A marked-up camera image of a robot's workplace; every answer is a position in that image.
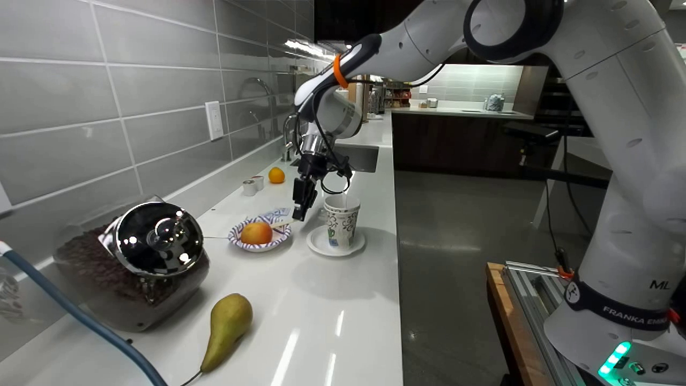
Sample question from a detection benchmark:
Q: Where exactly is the printed paper cup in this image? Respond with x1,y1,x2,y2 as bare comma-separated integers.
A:
322,187,365,253

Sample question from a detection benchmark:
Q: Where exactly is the white round saucer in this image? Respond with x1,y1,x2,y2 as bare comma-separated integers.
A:
303,224,368,259

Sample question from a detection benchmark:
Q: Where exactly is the blue hose cable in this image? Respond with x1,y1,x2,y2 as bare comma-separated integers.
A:
0,243,171,386

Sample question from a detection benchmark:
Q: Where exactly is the patterned paper plate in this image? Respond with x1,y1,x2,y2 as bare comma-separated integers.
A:
224,207,295,256

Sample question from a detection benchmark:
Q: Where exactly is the kitchen sink basin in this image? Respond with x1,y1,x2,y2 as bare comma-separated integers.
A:
331,140,381,177

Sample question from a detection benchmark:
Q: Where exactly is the aluminium mounting rail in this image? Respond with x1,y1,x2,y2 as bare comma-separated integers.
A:
508,263,598,386

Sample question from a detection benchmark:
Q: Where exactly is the orange cable strap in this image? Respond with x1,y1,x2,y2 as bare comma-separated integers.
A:
330,55,353,92

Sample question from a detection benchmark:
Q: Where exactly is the dark kitchen island cabinet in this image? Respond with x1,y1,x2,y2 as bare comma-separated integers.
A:
390,109,555,180

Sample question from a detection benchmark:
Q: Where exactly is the teal mug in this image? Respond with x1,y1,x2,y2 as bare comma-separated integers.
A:
481,92,508,115

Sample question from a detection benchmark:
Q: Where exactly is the white wall outlet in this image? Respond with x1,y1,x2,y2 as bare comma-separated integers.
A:
203,100,227,143

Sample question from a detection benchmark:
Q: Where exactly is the wooden table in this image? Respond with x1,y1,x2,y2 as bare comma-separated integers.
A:
484,259,574,386

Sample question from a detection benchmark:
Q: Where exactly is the green pear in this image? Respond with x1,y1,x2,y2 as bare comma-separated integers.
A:
180,292,254,386

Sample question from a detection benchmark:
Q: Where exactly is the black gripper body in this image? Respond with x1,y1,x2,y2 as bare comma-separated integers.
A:
292,132,338,183

